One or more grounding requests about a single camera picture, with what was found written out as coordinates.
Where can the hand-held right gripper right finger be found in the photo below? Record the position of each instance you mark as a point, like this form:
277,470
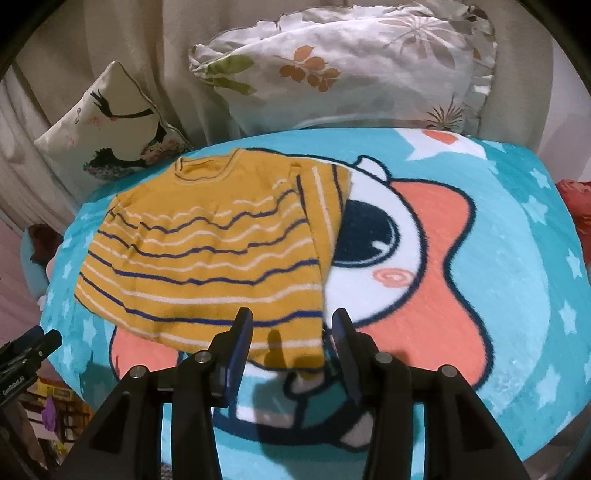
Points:
344,360

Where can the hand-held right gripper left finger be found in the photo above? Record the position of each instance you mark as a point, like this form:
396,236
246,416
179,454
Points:
238,360

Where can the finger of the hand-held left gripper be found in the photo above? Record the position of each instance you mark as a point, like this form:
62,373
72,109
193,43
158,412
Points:
44,344

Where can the yellow striped sweater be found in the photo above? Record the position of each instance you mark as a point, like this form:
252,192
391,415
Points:
207,258

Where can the dark red cloth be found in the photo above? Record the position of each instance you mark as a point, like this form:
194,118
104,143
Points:
44,242

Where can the teal cartoon printed blanket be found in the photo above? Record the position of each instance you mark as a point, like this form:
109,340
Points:
508,277

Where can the cream figure print cushion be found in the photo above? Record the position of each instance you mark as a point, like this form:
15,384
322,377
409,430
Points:
111,134

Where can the white leaf print pillow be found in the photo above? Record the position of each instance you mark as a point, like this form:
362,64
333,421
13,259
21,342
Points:
360,69

